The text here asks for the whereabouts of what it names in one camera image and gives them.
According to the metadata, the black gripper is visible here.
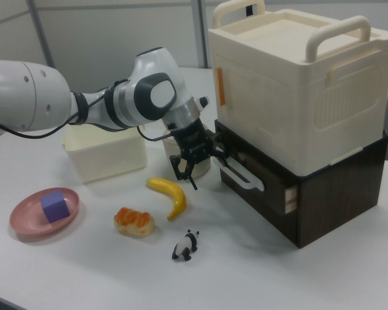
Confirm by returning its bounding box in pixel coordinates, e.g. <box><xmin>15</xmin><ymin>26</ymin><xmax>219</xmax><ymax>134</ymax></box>
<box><xmin>169</xmin><ymin>118</ymin><xmax>231</xmax><ymax>191</ymax></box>

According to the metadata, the brown drawer with white handle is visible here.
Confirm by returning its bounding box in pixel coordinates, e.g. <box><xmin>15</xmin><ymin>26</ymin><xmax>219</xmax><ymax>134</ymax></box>
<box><xmin>211</xmin><ymin>121</ymin><xmax>299</xmax><ymax>216</ymax></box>

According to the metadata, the open cream plastic container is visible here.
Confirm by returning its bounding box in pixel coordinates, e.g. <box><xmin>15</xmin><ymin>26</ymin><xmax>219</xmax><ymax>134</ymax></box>
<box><xmin>61</xmin><ymin>124</ymin><xmax>149</xmax><ymax>185</ymax></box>

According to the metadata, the dark brown drawer cabinet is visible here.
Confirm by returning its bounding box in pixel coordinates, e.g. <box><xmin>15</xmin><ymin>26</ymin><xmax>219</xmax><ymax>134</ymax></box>
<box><xmin>215</xmin><ymin>119</ymin><xmax>388</xmax><ymax>249</ymax></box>

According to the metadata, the yellow toy banana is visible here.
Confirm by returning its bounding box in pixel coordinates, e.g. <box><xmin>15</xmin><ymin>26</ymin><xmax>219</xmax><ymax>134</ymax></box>
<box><xmin>145</xmin><ymin>176</ymin><xmax>188</xmax><ymax>222</ymax></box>

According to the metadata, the black white panda figurine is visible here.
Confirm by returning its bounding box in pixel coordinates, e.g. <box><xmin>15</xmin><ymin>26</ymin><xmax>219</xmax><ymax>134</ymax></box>
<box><xmin>171</xmin><ymin>229</ymin><xmax>200</xmax><ymax>262</ymax></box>

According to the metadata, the orange glazed toy bread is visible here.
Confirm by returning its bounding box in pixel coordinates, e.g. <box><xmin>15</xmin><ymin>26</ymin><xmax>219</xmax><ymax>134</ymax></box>
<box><xmin>113</xmin><ymin>207</ymin><xmax>155</xmax><ymax>238</ymax></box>

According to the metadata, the purple cube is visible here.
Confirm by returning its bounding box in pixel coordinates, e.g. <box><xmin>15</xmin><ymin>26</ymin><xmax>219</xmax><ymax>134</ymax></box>
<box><xmin>39</xmin><ymin>189</ymin><xmax>70</xmax><ymax>224</ymax></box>

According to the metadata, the pink plate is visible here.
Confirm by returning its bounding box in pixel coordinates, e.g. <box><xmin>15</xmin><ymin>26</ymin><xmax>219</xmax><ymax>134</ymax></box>
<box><xmin>8</xmin><ymin>187</ymin><xmax>81</xmax><ymax>242</ymax></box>

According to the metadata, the cream storage box with handles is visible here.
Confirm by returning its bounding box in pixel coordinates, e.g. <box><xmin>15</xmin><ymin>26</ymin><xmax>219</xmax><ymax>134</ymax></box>
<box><xmin>208</xmin><ymin>0</ymin><xmax>388</xmax><ymax>177</ymax></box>

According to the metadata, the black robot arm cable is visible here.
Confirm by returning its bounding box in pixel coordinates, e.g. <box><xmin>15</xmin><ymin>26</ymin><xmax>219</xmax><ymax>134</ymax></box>
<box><xmin>0</xmin><ymin>79</ymin><xmax>169</xmax><ymax>143</ymax></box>

